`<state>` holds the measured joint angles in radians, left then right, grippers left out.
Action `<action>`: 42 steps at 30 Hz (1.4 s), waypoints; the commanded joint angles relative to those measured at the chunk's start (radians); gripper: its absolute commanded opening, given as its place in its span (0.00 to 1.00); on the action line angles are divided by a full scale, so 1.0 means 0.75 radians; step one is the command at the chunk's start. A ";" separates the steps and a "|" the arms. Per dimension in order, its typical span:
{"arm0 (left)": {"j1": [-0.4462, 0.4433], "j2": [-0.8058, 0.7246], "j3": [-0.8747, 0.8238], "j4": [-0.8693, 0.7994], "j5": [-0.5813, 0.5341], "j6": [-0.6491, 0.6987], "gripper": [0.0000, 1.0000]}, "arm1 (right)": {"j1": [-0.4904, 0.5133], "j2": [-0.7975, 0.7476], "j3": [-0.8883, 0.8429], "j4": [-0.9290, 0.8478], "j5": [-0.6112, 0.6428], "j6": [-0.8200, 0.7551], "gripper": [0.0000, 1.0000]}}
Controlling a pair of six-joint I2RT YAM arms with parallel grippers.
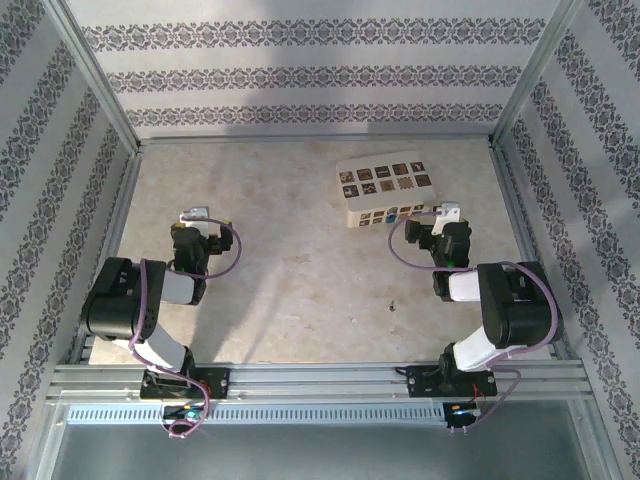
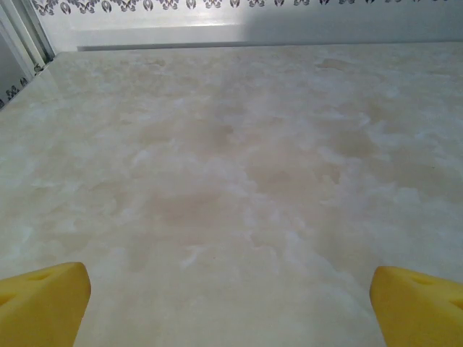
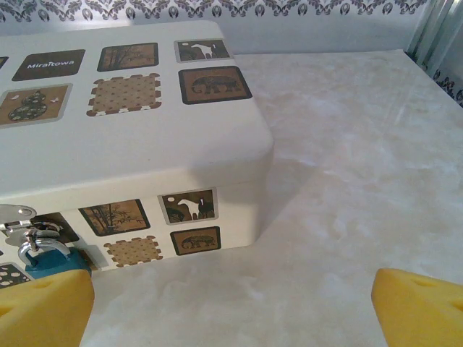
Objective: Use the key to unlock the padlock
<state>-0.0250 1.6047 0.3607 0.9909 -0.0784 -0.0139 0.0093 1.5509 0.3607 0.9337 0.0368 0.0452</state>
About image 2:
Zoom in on aluminium frame cross rail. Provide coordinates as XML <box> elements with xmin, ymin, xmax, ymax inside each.
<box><xmin>50</xmin><ymin>16</ymin><xmax>463</xmax><ymax>53</ymax></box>

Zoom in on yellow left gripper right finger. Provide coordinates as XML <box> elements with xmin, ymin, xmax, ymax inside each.
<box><xmin>370</xmin><ymin>265</ymin><xmax>463</xmax><ymax>347</ymax></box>

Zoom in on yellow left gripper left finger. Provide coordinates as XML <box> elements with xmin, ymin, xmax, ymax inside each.
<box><xmin>0</xmin><ymin>262</ymin><xmax>91</xmax><ymax>347</ymax></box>

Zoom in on aluminium frame corner post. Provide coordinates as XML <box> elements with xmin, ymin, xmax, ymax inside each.
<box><xmin>0</xmin><ymin>0</ymin><xmax>56</xmax><ymax>79</ymax></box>

